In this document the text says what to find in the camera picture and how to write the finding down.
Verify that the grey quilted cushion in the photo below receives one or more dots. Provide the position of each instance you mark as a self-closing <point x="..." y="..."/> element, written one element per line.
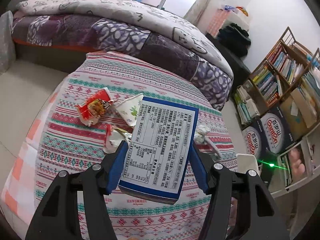
<point x="7" y="47"/>

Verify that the blue white label carton box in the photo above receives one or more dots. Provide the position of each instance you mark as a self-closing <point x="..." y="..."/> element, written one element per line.
<point x="158" y="153"/>

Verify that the red white torn noodle cup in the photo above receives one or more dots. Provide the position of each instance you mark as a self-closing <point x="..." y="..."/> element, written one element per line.
<point x="114" y="136"/>

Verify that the white plastic trash bin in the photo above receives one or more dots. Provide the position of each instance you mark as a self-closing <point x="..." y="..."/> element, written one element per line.
<point x="246" y="162"/>

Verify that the ganten water carton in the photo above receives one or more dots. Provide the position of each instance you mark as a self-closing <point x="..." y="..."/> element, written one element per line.
<point x="255" y="139"/>
<point x="276" y="129"/>

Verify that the black clothes pile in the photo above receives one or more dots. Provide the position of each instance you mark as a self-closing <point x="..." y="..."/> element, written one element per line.
<point x="234" y="38"/>

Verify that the white tissue wad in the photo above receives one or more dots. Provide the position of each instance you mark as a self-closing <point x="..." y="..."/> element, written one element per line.
<point x="201" y="135"/>

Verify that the black storage bench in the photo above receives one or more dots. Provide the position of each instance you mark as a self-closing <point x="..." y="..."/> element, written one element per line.
<point x="240" y="70"/>

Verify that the beige curtain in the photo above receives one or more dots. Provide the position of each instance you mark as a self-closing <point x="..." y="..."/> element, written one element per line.
<point x="196" y="11"/>

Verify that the brown cardboard box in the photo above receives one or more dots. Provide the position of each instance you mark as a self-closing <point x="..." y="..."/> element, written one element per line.
<point x="308" y="113"/>

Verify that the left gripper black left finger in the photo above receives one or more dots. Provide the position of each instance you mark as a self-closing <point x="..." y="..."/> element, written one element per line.
<point x="57" y="217"/>

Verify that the lower Ganten water carton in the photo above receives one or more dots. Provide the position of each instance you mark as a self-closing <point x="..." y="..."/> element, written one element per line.
<point x="255" y="139"/>

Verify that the white floral paper cup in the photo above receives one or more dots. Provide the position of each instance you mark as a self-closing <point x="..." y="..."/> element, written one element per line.
<point x="129" y="109"/>

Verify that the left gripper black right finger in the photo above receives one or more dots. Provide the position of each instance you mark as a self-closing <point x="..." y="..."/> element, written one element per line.
<point x="241" y="207"/>

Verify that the red torn noodle cup piece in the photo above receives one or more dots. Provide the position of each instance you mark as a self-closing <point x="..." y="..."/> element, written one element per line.
<point x="94" y="107"/>

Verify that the upper Ganten water carton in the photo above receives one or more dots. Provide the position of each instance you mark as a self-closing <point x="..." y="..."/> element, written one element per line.
<point x="276" y="129"/>

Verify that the pink grey trim strip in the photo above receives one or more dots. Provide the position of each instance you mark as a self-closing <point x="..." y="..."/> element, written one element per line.
<point x="214" y="148"/>

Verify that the pink checked cloth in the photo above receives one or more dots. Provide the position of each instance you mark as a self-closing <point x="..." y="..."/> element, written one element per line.
<point x="217" y="22"/>

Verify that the patterned striped tablecloth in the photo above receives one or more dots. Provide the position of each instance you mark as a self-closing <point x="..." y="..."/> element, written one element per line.
<point x="58" y="140"/>

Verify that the white cat print duvet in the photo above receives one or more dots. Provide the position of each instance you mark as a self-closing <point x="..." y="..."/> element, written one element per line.
<point x="162" y="22"/>

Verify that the wooden bookshelf with books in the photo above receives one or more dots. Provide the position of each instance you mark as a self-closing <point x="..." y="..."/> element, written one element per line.
<point x="287" y="66"/>

